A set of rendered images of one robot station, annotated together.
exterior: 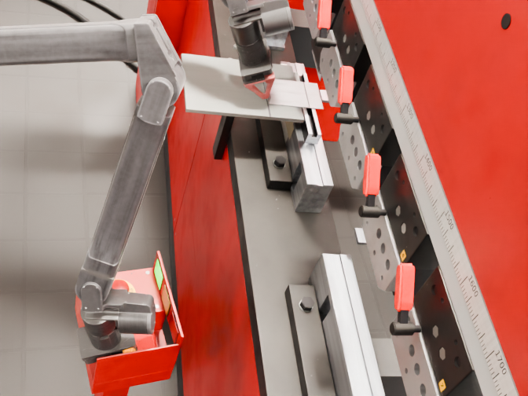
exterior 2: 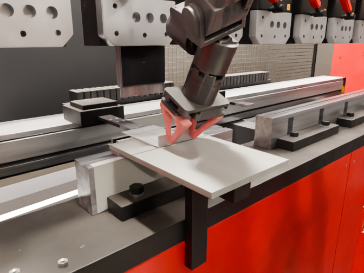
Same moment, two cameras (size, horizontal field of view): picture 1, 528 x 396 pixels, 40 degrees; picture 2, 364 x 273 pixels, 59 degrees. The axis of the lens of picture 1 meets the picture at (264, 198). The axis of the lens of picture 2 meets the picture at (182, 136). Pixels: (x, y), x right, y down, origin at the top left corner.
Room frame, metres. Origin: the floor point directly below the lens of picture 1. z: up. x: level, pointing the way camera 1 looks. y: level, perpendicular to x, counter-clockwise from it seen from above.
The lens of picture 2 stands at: (1.41, 0.63, 1.18)
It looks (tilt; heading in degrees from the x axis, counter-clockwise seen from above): 17 degrees down; 253
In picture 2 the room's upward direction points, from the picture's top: straight up
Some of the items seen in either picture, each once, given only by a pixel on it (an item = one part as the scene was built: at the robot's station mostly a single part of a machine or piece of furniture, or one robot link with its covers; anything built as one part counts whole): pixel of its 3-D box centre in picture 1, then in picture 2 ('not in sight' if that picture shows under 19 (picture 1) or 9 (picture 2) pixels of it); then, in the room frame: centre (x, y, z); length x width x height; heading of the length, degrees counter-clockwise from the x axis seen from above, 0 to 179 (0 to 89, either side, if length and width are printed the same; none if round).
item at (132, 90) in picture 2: (322, 49); (141, 70); (1.29, 0.00, 1.13); 0.10 x 0.02 x 0.10; 24
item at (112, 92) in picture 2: not in sight; (126, 91); (1.27, -0.45, 1.02); 0.37 x 0.06 x 0.04; 24
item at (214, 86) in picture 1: (241, 87); (192, 154); (1.23, 0.14, 1.00); 0.26 x 0.18 x 0.01; 114
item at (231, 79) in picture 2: not in sight; (234, 78); (0.75, -0.68, 1.02); 0.44 x 0.06 x 0.04; 24
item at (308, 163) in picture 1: (299, 133); (165, 162); (1.24, -0.02, 0.92); 0.39 x 0.06 x 0.10; 24
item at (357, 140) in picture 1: (384, 132); (261, 10); (0.95, -0.15, 1.26); 0.15 x 0.09 x 0.17; 24
